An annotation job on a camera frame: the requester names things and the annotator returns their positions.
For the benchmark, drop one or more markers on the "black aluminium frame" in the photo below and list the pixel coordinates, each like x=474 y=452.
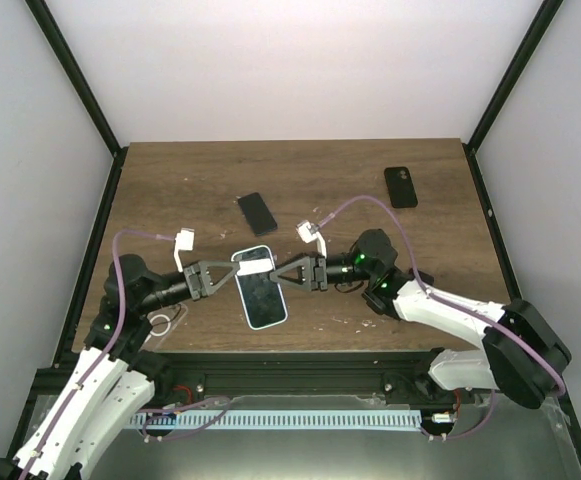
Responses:
x=247 y=374

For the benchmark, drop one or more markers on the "black phone case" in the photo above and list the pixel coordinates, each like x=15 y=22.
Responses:
x=400 y=187

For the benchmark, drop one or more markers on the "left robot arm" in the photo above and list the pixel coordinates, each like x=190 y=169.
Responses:
x=114 y=375

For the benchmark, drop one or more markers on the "pink-edged black phone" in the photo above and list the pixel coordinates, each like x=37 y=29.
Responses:
x=423 y=276

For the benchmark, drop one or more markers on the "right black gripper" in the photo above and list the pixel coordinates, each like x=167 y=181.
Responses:
x=314 y=278

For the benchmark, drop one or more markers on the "light blue slotted cable duct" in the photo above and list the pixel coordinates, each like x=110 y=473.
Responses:
x=372 y=420

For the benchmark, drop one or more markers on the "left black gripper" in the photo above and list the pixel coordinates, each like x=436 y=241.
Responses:
x=200 y=290

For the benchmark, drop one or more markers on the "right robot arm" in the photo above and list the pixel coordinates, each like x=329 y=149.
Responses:
x=460 y=320

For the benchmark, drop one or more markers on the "light blue phone case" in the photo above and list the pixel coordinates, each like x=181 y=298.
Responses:
x=282 y=322

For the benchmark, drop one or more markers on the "blue-edged black phone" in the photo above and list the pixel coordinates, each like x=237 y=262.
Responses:
x=257 y=214

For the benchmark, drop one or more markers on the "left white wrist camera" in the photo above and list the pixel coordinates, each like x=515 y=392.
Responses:
x=183 y=242

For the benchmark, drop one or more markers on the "clear magsafe phone case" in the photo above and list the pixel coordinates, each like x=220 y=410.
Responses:
x=164 y=323

